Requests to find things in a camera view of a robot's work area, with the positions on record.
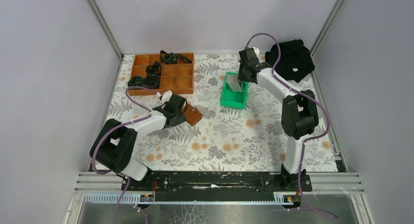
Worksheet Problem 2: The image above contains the brown leather card holder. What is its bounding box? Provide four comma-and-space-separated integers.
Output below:
183, 103, 203, 126

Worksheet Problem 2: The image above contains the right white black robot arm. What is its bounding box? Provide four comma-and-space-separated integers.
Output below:
238, 47, 319, 191

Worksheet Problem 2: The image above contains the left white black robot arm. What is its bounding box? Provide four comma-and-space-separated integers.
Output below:
89, 91, 187, 190

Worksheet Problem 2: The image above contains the stack of credit cards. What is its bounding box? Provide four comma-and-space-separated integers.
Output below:
227, 79, 243, 92

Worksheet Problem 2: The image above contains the wooden compartment tray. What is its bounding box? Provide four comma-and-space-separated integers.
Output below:
127, 53, 195, 96

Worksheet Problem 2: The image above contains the green plastic bin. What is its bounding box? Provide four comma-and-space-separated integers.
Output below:
220, 72, 248, 109

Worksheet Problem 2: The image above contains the rolled belt lower right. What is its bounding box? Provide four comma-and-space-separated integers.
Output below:
143, 74, 161, 89

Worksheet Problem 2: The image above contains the rolled belt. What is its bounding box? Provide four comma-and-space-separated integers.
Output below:
143, 74, 161, 89
145, 61, 162, 76
160, 50, 192, 64
127, 76, 145, 87

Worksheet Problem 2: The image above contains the rolled belt middle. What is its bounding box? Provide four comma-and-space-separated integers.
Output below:
145, 61, 162, 76

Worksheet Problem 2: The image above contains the black cloth bundle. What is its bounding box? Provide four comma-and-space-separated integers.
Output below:
265, 40, 315, 83

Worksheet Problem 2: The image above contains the rolled belt lower left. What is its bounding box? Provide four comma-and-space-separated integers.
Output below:
127, 76, 145, 87

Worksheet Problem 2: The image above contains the rolled belt top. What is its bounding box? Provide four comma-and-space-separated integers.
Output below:
160, 50, 192, 64

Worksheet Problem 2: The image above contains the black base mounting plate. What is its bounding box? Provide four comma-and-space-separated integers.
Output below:
122, 170, 312, 192

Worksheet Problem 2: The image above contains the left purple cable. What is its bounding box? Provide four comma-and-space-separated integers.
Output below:
91, 86, 163, 224

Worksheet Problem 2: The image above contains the purple cable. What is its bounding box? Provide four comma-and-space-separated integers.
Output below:
91, 86, 163, 224
245, 32, 339, 219

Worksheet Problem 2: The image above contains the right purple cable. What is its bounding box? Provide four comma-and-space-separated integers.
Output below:
245, 32, 339, 219

